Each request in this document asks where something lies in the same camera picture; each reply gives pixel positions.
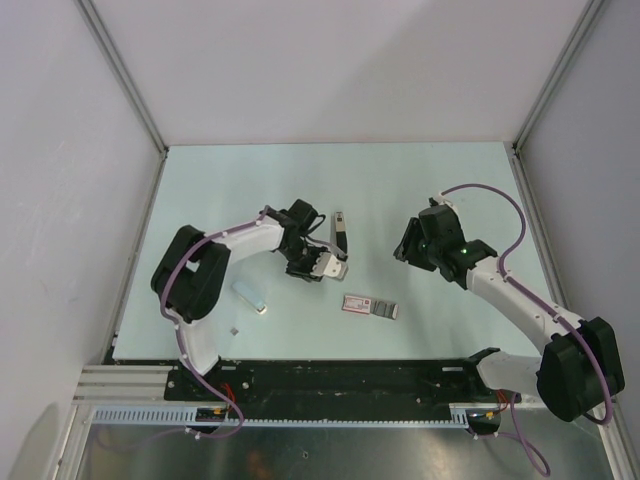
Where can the red white staples box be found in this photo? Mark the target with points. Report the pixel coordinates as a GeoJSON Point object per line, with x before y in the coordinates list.
{"type": "Point", "coordinates": [370, 306]}

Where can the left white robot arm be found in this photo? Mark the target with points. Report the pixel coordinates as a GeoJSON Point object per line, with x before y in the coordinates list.
{"type": "Point", "coordinates": [189, 278]}

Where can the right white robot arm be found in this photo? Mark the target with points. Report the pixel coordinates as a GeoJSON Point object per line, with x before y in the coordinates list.
{"type": "Point", "coordinates": [578, 366]}

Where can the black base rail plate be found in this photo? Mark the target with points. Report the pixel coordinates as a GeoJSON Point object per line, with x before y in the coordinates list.
{"type": "Point", "coordinates": [339, 390]}

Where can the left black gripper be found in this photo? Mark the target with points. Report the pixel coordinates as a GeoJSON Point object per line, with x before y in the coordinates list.
{"type": "Point", "coordinates": [306, 273]}

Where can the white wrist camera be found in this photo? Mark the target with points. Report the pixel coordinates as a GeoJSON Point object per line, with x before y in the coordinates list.
{"type": "Point", "coordinates": [441, 200]}
{"type": "Point", "coordinates": [329, 265]}

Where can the aluminium frame rails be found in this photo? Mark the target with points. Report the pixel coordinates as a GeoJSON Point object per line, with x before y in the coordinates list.
{"type": "Point", "coordinates": [621, 453]}

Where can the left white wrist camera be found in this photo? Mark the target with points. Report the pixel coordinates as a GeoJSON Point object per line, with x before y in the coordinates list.
{"type": "Point", "coordinates": [329, 265]}

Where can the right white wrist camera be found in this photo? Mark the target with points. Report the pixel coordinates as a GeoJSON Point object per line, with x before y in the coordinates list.
{"type": "Point", "coordinates": [441, 200]}

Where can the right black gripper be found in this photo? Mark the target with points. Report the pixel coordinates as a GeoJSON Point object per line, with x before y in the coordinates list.
{"type": "Point", "coordinates": [404, 250]}

